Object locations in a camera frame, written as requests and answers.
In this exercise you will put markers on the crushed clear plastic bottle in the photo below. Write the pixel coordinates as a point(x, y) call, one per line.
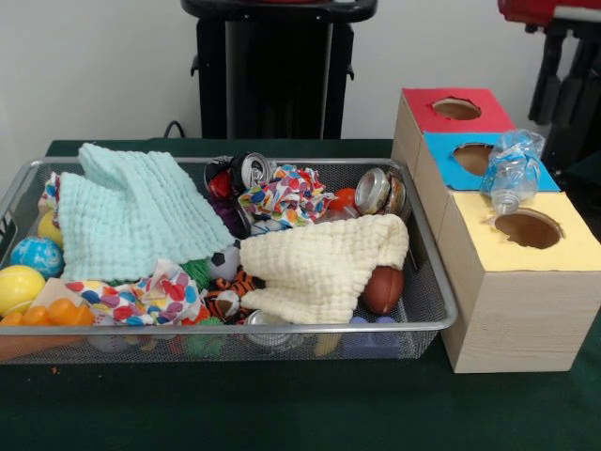
point(509, 176)

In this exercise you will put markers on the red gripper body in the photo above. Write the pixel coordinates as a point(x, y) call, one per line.
point(530, 10)

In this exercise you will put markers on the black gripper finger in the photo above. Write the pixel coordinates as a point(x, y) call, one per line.
point(578, 84)
point(548, 80)

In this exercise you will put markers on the crushed silver can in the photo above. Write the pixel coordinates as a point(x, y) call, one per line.
point(375, 190)

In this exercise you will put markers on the blue globe ball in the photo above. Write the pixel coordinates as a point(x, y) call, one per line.
point(37, 256)

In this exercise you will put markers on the mint green waffle cloth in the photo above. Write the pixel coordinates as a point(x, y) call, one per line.
point(141, 211)

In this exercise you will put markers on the large colourful spotted cloth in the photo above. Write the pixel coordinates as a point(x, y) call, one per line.
point(131, 298)

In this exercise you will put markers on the brown toy football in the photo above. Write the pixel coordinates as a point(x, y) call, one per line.
point(385, 289)

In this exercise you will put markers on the wooden box with three holes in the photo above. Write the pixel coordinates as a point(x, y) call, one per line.
point(516, 319)

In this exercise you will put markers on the orange plastic toy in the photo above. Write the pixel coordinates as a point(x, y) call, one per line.
point(61, 312)

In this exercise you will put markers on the orange tiger plush toy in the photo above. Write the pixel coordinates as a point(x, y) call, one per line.
point(227, 300)

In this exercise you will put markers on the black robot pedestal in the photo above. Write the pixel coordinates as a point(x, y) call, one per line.
point(282, 70)

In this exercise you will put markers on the crumpled colourful spotted cloth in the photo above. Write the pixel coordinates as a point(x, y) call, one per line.
point(282, 192)

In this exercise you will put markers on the dark green table cloth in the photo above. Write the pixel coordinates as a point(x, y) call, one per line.
point(282, 409)

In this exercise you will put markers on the cream waffle cloth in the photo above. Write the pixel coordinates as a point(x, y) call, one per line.
point(319, 268)

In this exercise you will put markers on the yellow tennis ball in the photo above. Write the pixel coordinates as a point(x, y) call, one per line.
point(19, 289)

